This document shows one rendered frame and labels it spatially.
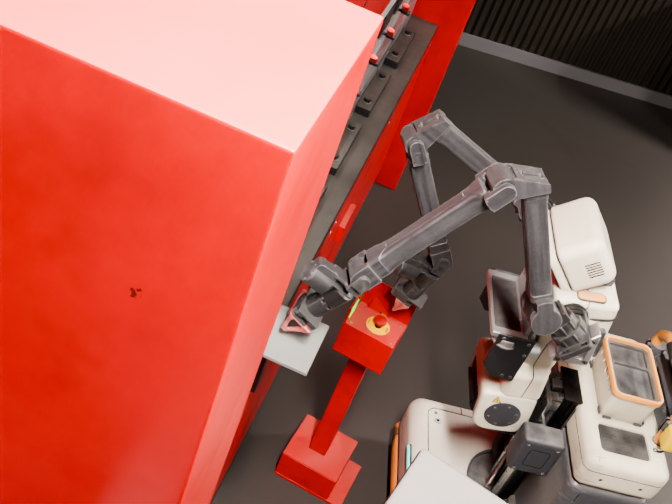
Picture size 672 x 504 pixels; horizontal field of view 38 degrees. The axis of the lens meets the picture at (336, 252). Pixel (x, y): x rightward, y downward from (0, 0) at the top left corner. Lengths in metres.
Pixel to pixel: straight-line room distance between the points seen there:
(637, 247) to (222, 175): 4.47
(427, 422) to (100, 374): 2.47
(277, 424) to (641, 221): 2.57
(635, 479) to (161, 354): 2.12
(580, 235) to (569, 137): 3.26
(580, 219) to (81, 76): 1.90
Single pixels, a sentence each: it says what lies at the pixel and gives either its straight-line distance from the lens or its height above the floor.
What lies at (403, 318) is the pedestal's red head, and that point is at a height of 0.72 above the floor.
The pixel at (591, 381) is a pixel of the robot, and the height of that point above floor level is 0.81.
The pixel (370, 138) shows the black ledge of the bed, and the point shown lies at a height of 0.87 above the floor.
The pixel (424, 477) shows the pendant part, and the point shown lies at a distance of 0.98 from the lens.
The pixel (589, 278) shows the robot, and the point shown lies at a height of 1.28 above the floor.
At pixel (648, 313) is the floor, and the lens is 4.75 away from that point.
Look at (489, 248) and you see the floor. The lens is 4.58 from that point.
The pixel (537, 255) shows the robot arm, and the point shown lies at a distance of 2.26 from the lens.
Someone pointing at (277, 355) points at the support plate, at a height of 1.00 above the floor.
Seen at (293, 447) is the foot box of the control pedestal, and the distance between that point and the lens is 3.29.
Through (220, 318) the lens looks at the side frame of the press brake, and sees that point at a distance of 0.81.
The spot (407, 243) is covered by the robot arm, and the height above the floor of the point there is 1.37.
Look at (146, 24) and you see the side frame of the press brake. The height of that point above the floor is 2.30.
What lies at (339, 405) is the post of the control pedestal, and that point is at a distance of 3.11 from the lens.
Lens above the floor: 2.70
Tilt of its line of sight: 40 degrees down
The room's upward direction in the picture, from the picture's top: 21 degrees clockwise
